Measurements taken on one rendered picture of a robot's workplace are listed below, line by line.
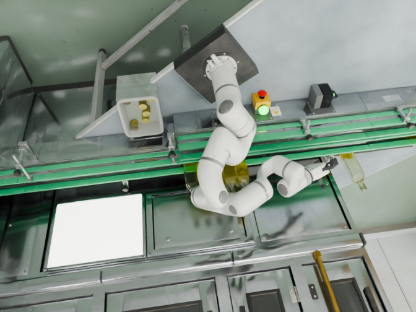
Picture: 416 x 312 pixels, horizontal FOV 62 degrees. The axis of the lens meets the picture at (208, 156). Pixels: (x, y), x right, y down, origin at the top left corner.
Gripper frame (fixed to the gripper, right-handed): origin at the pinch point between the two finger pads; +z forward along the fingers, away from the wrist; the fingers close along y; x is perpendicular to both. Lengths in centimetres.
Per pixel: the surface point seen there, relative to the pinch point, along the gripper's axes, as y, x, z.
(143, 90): -32, 57, -52
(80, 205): -72, 21, -87
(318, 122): -5.4, 16.3, 10.1
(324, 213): -11.9, -24.4, -0.1
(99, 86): -88, 76, -49
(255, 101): -16.6, 35.7, -10.5
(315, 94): -3.4, 28.9, 12.4
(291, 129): -10.7, 18.1, -1.8
